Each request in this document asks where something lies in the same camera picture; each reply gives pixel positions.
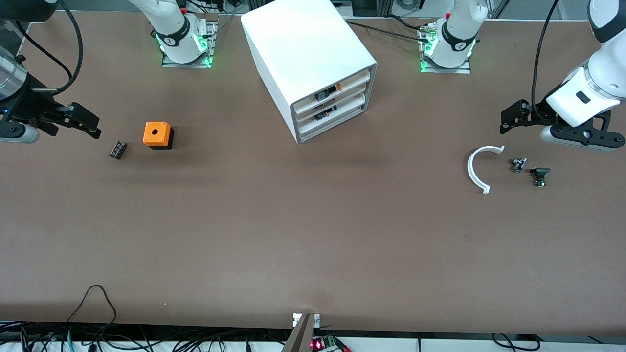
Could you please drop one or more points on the white drawer cabinet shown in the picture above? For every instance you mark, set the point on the white drawer cabinet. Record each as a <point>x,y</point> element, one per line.
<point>303,44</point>

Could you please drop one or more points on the small black terminal block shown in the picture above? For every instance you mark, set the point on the small black terminal block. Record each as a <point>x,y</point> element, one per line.
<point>118,149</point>

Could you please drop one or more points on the grey aluminium bar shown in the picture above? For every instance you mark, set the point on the grey aluminium bar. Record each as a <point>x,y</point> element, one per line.
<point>301,337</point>

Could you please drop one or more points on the orange headed push button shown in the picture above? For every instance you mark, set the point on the orange headed push button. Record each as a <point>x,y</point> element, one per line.
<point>325,94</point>

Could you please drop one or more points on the small black contact block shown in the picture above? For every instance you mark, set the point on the small black contact block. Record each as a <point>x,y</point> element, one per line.
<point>325,114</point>

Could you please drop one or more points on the orange and black button box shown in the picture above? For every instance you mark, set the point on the orange and black button box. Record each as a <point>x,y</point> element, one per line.
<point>164,135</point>

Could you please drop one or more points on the silver mount plate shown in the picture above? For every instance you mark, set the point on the silver mount plate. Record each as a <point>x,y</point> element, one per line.
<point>317,320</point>

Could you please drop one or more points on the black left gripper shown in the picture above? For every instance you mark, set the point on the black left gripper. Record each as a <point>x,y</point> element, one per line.
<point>538,110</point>

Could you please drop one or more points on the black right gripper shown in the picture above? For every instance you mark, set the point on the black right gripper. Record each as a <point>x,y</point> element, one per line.
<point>25,106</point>

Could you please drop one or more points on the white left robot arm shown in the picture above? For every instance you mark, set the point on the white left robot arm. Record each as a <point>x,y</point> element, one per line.
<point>604,58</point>

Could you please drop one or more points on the black right camera bracket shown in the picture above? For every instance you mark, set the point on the black right camera bracket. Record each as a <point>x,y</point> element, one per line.
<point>10,128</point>

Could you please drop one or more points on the black left camera bracket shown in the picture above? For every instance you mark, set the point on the black left camera bracket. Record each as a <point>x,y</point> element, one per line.
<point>594,137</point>

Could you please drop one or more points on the small black knob part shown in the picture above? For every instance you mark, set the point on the small black knob part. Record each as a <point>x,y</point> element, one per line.
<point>540,172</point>

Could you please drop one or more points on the black camera bracket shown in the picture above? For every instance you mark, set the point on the black camera bracket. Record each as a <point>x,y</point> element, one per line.
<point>10,128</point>
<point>594,137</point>

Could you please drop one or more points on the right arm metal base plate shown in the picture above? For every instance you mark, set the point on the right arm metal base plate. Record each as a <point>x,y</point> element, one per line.
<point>208,46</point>

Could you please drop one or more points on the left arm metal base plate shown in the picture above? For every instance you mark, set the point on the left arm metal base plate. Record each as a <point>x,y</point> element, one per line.
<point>464,70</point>

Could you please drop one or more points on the white shallow cabinet drawer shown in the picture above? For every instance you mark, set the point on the white shallow cabinet drawer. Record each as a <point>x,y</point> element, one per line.
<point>354,99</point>
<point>354,84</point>
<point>342,120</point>

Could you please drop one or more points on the circuit board with red light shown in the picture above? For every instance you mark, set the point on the circuit board with red light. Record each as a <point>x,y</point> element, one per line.
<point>323,343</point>

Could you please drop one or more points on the small metal black fitting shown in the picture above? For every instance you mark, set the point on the small metal black fitting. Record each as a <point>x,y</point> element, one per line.
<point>518,164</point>

